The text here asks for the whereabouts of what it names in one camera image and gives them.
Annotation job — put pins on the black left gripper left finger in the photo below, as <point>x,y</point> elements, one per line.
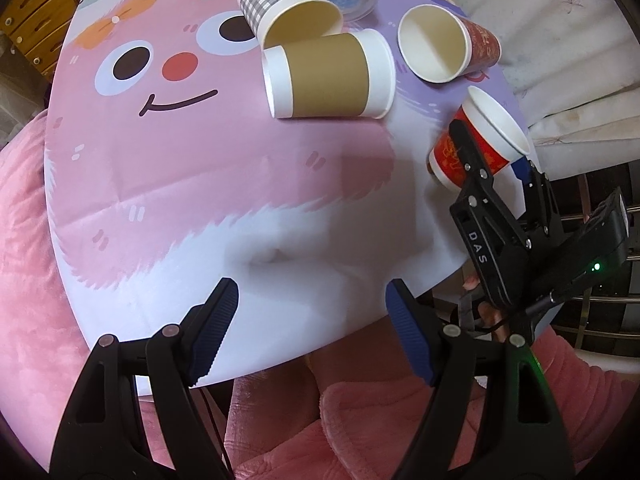
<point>101,433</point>

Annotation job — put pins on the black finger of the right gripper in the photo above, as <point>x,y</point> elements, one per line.
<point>482,194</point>

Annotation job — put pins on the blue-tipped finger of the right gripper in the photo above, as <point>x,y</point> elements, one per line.
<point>541,222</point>

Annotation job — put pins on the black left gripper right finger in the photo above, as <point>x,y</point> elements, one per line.
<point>491,414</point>

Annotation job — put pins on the red white paper cup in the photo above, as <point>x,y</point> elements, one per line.
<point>496,133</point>

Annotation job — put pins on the red gold paper cup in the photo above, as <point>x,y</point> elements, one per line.
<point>440,46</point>

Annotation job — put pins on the brown sleeve paper cup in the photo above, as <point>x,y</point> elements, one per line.
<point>351,74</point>

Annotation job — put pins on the grey checkered paper cup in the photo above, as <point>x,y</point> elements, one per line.
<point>276,22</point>

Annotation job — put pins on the person's hand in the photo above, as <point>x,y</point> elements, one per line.
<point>490,315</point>

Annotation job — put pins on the pink fluffy blanket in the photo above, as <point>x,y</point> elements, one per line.
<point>347,411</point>

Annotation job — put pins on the white bed sheet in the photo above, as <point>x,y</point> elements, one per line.
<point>574,67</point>

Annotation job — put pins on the cartoon monster play mat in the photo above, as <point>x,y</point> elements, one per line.
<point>165,172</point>

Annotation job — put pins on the wooden drawer cabinet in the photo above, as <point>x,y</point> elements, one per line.
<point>37,29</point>

